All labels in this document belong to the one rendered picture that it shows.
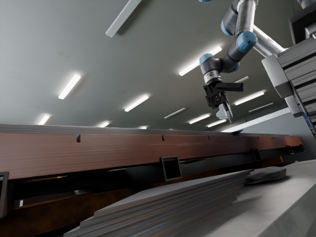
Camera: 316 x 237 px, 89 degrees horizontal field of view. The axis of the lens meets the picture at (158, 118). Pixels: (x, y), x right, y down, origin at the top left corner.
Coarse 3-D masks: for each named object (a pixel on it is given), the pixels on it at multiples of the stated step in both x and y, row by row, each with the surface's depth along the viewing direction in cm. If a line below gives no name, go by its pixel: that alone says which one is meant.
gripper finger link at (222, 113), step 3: (219, 105) 72; (222, 105) 71; (228, 105) 72; (222, 108) 71; (219, 111) 72; (222, 111) 71; (225, 111) 70; (228, 111) 69; (216, 114) 72; (219, 114) 72; (222, 114) 71; (225, 114) 70; (228, 114) 69; (219, 117) 72; (228, 117) 69; (231, 117) 69; (231, 120) 69
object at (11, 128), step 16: (0, 128) 25; (16, 128) 26; (32, 128) 27; (48, 128) 28; (64, 128) 30; (80, 128) 32; (96, 128) 34; (112, 128) 36; (128, 128) 38; (192, 160) 136; (64, 176) 78
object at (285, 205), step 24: (288, 168) 61; (312, 168) 48; (240, 192) 32; (264, 192) 28; (288, 192) 25; (312, 192) 24; (216, 216) 20; (240, 216) 18; (264, 216) 17; (288, 216) 17; (312, 216) 21
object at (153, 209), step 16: (224, 176) 25; (240, 176) 28; (144, 192) 23; (160, 192) 18; (176, 192) 18; (192, 192) 20; (208, 192) 22; (224, 192) 24; (112, 208) 14; (128, 208) 15; (144, 208) 16; (160, 208) 17; (176, 208) 18; (192, 208) 19; (208, 208) 20; (224, 208) 22; (80, 224) 12; (96, 224) 13; (112, 224) 14; (128, 224) 14; (144, 224) 15; (160, 224) 16; (176, 224) 17; (192, 224) 18
